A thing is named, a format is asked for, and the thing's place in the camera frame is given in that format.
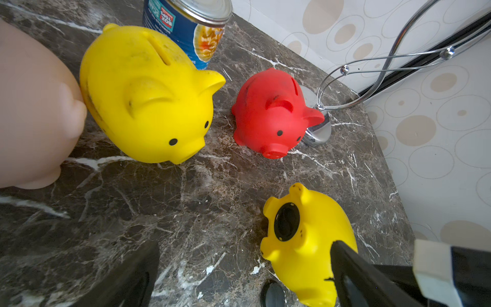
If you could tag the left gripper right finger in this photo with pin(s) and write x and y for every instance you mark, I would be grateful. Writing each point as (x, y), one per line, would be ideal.
(359, 283)

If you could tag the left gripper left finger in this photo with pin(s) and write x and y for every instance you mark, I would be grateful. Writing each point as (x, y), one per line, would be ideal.
(129, 284)

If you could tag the yellow piggy bank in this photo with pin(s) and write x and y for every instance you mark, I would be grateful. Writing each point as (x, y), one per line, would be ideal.
(146, 94)
(303, 263)

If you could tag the black round piggy plug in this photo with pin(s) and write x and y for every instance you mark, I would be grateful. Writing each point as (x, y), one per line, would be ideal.
(272, 295)

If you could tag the red piggy bank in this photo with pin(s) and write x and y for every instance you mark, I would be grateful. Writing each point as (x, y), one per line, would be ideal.
(271, 114)

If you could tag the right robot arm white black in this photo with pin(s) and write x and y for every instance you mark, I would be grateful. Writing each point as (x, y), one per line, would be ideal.
(442, 274)

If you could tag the pink piggy bank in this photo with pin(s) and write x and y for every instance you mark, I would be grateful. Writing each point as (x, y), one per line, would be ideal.
(42, 111)

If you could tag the soup can blue label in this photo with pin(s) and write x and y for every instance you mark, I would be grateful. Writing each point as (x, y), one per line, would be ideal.
(196, 26)

